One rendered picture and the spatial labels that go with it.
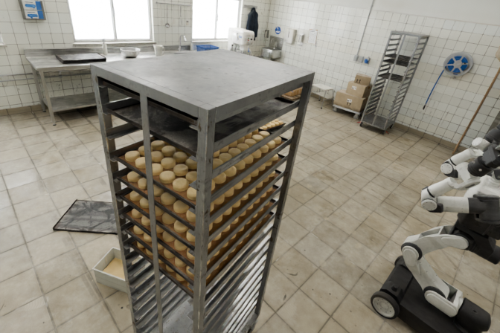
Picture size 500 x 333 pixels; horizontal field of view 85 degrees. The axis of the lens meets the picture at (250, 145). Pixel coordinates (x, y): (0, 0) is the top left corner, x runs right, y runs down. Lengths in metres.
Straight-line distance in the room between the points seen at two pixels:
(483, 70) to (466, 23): 0.84
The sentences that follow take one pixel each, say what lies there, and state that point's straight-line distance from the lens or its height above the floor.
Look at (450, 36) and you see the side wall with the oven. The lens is 6.15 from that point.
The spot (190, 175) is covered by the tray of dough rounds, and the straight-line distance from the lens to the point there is 0.93.
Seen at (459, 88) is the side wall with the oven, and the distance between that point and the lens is 6.16.
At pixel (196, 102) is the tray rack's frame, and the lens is 0.67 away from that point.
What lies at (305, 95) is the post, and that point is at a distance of 1.17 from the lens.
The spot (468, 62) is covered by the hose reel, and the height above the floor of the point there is 1.51.
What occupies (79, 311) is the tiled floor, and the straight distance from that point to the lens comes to 2.52.
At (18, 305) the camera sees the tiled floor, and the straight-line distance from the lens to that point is 2.72.
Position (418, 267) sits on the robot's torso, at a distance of 2.55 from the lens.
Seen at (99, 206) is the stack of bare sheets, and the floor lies 0.02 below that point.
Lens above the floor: 2.05
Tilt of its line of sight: 29 degrees down
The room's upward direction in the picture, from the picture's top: 8 degrees clockwise
